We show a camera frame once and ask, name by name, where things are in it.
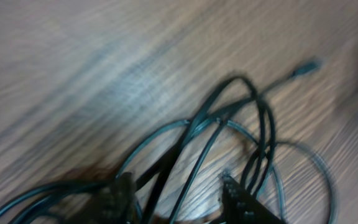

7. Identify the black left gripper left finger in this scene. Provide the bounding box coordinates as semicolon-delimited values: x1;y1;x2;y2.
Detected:
70;172;135;224

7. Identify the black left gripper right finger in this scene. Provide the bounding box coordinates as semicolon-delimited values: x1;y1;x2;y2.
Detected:
218;171;285;224

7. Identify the black cable silver plug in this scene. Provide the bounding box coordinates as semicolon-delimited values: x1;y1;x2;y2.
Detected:
0;73;338;224

